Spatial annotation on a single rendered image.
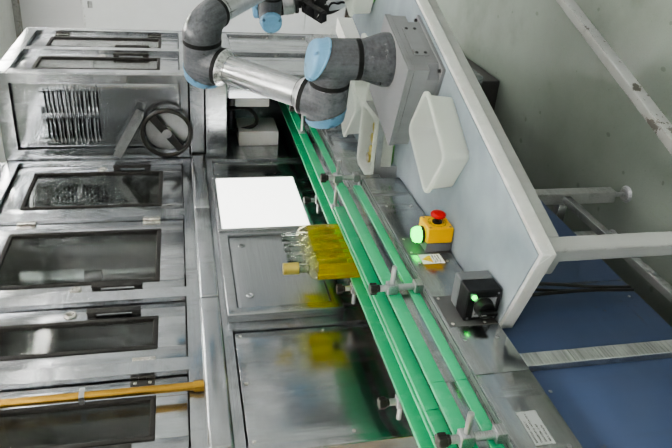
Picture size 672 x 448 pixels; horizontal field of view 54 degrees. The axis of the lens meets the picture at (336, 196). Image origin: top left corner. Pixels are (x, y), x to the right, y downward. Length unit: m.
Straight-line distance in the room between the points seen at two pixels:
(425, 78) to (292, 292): 0.75
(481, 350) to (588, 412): 0.23
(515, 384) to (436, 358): 0.17
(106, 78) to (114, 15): 2.79
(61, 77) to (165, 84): 0.39
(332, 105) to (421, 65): 0.28
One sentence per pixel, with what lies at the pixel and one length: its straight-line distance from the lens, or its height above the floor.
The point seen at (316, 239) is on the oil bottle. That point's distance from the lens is 1.99.
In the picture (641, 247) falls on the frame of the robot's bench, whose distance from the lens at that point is 1.56.
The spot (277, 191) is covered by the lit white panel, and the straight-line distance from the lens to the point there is 2.58.
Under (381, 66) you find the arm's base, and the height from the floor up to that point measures 0.89.
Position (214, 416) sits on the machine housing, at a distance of 1.64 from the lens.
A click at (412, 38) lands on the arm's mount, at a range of 1.87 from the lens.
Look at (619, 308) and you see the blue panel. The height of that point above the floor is 0.42.
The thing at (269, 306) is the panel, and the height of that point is 1.20.
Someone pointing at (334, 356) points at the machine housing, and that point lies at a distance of 1.85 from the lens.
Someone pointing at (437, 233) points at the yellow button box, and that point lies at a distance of 1.71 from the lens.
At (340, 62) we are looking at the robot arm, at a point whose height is 1.01.
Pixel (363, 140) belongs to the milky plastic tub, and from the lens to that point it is 2.27.
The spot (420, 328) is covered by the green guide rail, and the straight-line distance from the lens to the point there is 1.51.
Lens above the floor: 1.43
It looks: 13 degrees down
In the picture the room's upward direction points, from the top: 92 degrees counter-clockwise
